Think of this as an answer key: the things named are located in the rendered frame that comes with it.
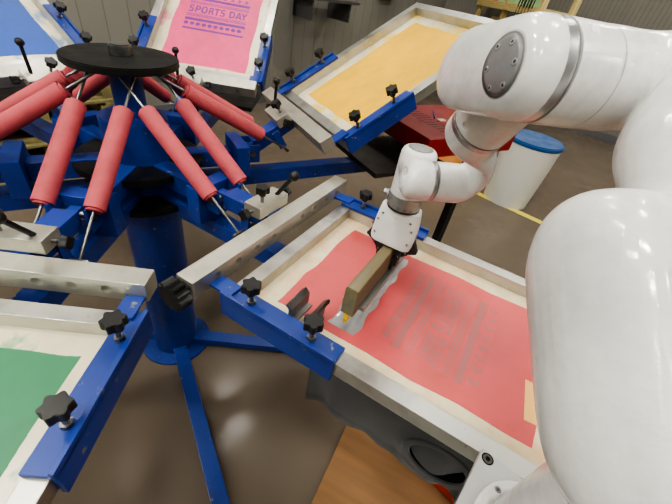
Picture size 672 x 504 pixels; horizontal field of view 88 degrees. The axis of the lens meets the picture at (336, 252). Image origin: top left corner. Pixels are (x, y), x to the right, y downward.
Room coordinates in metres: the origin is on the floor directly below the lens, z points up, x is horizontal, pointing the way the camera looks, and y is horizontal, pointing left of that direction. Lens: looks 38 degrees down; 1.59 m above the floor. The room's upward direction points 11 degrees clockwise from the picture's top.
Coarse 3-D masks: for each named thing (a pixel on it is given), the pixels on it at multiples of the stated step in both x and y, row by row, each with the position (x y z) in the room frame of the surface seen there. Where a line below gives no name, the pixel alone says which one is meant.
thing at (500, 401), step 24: (312, 288) 0.65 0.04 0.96; (336, 288) 0.67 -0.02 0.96; (336, 312) 0.59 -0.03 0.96; (384, 312) 0.62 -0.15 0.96; (360, 336) 0.53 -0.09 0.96; (384, 360) 0.48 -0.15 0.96; (408, 360) 0.49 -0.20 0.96; (504, 360) 0.54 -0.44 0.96; (432, 384) 0.44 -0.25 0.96; (456, 384) 0.45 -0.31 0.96; (480, 384) 0.46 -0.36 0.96; (504, 384) 0.48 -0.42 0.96; (480, 408) 0.41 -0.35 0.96; (504, 408) 0.42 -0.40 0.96; (504, 432) 0.37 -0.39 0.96; (528, 432) 0.38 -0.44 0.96
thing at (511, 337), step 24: (360, 240) 0.91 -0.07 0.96; (336, 264) 0.77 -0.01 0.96; (360, 264) 0.79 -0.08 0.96; (408, 264) 0.83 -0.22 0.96; (456, 288) 0.77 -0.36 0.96; (480, 288) 0.79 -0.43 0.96; (504, 312) 0.71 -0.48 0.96; (504, 336) 0.62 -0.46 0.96; (528, 336) 0.63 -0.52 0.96; (528, 360) 0.56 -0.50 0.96
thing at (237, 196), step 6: (228, 192) 0.90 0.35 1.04; (234, 192) 0.90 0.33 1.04; (240, 192) 0.91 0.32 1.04; (246, 192) 0.92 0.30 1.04; (228, 198) 0.87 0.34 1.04; (234, 198) 0.87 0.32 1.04; (240, 198) 0.88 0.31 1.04; (246, 198) 0.88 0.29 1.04; (228, 204) 0.87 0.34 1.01; (234, 204) 0.86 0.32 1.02; (240, 204) 0.85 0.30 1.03; (234, 210) 0.86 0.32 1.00; (240, 210) 0.85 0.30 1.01; (276, 210) 0.85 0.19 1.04; (252, 216) 0.84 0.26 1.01; (252, 222) 0.84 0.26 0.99; (258, 222) 0.83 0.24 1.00
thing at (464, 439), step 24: (336, 216) 0.96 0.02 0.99; (360, 216) 1.01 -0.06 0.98; (312, 240) 0.82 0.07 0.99; (432, 240) 0.94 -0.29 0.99; (264, 264) 0.67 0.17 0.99; (288, 264) 0.71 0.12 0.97; (456, 264) 0.87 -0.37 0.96; (480, 264) 0.86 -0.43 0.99; (360, 384) 0.39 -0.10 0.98; (384, 384) 0.39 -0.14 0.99; (408, 408) 0.36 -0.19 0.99; (432, 408) 0.36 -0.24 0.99; (432, 432) 0.33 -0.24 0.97; (456, 432) 0.33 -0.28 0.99; (480, 432) 0.34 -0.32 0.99; (504, 456) 0.30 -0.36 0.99
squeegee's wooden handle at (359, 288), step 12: (384, 252) 0.66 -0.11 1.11; (372, 264) 0.60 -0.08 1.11; (384, 264) 0.63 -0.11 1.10; (360, 276) 0.56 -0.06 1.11; (372, 276) 0.57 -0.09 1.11; (348, 288) 0.52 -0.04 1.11; (360, 288) 0.52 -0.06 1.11; (372, 288) 0.59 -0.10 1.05; (348, 300) 0.51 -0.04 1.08; (360, 300) 0.53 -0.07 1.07; (348, 312) 0.51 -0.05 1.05
